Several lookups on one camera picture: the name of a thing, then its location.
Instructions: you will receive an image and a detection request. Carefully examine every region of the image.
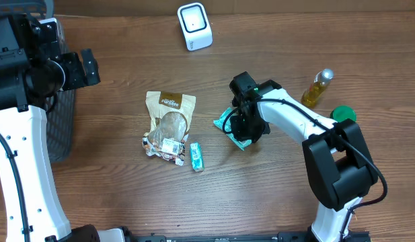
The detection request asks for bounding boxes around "yellow bottle silver cap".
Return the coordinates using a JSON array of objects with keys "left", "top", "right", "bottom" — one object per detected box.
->
[{"left": 301, "top": 69, "right": 334, "bottom": 108}]

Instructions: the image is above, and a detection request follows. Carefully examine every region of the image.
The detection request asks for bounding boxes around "green white tissue cup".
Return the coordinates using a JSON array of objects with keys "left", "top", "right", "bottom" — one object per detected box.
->
[{"left": 330, "top": 106, "right": 356, "bottom": 122}]

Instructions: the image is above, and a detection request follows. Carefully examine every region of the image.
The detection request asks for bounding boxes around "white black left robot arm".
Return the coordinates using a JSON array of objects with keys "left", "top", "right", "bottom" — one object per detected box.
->
[{"left": 0, "top": 14, "right": 128, "bottom": 241}]

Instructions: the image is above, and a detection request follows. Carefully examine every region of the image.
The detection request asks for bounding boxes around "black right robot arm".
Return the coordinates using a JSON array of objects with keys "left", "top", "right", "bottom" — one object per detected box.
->
[{"left": 226, "top": 73, "right": 379, "bottom": 241}]

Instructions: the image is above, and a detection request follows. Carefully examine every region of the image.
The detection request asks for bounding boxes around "green Kleenex tissue pack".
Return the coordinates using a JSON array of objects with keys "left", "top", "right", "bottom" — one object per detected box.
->
[{"left": 190, "top": 143, "right": 204, "bottom": 172}]

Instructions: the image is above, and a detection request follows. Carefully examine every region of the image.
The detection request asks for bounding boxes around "teal snack packet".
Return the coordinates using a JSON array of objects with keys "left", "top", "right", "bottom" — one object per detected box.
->
[{"left": 213, "top": 107, "right": 252, "bottom": 151}]

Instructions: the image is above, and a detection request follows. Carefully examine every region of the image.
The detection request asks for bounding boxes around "grey plastic mesh basket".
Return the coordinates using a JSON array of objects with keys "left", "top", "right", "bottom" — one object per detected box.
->
[{"left": 0, "top": 0, "right": 75, "bottom": 163}]

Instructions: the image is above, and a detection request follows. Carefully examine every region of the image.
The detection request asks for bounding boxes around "brown cookie pouch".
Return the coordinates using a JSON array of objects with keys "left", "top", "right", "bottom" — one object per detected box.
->
[{"left": 145, "top": 91, "right": 196, "bottom": 147}]

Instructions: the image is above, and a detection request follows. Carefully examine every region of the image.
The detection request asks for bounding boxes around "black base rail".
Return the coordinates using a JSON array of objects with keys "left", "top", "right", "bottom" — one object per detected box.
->
[{"left": 67, "top": 232, "right": 371, "bottom": 242}]

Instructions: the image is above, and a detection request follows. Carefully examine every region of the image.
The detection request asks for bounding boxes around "small printed snack bag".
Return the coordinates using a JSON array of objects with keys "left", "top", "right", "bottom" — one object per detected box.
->
[{"left": 142, "top": 135, "right": 188, "bottom": 166}]

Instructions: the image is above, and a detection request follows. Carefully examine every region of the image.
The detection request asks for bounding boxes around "white barcode scanner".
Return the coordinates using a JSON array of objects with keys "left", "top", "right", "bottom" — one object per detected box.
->
[{"left": 177, "top": 2, "right": 213, "bottom": 51}]

